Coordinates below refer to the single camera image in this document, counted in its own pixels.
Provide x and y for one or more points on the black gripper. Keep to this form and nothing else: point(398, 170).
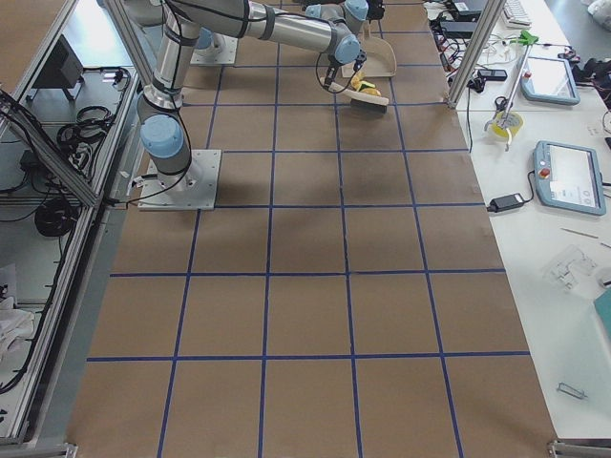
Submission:
point(330, 70)

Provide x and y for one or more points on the orange bread roll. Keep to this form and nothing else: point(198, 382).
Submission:
point(374, 91)

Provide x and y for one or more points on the beige dustpan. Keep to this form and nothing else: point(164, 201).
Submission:
point(381, 60)

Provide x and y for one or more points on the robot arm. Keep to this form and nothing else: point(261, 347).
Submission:
point(329, 28)
point(162, 133)

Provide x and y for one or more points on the black scissors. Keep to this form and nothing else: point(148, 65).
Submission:
point(501, 103)

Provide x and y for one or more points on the yellow tape roll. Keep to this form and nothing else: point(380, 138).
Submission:
point(507, 125)

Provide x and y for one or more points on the black power adapter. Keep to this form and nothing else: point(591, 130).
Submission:
point(506, 203)

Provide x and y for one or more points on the far teach pendant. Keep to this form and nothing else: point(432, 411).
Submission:
point(549, 80)

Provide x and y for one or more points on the teach pendant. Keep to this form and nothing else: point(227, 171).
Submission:
point(549, 80)
point(568, 177)

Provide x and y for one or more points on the near teach pendant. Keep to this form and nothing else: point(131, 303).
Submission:
point(568, 177)

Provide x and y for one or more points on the black monitor on shelf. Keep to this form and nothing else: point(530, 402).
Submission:
point(63, 71)

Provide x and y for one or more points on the clear plastic packet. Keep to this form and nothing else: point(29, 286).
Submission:
point(573, 271)

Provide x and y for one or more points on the teal book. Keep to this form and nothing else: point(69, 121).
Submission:
point(603, 308)

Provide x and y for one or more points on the white crumpled cloth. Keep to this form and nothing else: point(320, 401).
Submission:
point(16, 325)

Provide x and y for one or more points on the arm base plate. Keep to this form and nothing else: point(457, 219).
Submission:
point(197, 190)
point(213, 49)

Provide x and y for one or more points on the aluminium frame post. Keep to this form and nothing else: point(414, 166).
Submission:
point(482, 32)

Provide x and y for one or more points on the green handled grabber tool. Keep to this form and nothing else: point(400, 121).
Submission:
point(526, 40)

